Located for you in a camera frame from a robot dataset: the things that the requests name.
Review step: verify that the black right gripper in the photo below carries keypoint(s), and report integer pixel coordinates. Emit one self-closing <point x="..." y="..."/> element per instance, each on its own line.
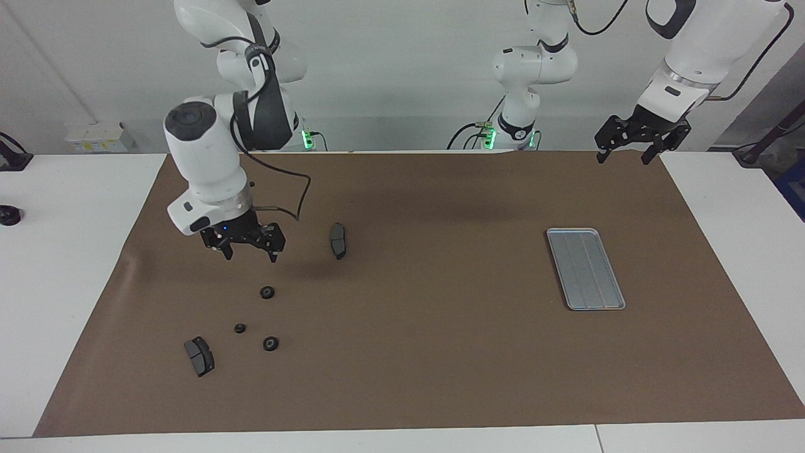
<point x="245" y="234"/>

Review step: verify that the black table clamp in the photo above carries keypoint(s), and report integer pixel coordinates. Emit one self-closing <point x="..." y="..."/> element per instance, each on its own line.
<point x="16" y="162"/>

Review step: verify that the silver metal tray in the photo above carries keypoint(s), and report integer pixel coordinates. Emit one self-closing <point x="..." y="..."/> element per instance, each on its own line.
<point x="588" y="277"/>

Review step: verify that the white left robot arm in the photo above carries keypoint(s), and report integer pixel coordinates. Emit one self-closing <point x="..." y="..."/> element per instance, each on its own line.
<point x="710" y="50"/>

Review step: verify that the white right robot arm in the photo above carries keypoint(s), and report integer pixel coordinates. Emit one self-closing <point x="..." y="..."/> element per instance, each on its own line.
<point x="201" y="157"/>

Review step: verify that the black round knob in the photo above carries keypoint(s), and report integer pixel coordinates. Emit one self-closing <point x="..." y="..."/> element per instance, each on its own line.
<point x="9" y="216"/>

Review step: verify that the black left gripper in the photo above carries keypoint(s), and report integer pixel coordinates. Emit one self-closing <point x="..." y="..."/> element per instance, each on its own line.
<point x="641" y="129"/>

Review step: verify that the black stand pole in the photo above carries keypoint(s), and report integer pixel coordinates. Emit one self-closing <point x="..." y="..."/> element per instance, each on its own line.
<point x="748" y="157"/>

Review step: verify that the blue crate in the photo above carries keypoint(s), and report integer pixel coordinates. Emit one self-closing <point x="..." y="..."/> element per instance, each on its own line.
<point x="795" y="189"/>

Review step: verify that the dark grey brake pad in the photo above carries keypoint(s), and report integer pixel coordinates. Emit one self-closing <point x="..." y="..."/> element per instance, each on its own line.
<point x="338" y="240"/>
<point x="201" y="358"/>

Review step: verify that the white small box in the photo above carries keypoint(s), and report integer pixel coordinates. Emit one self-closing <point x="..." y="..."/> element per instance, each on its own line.
<point x="94" y="135"/>

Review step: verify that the brown table mat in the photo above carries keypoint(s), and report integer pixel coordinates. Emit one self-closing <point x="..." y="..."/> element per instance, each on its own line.
<point x="402" y="377"/>

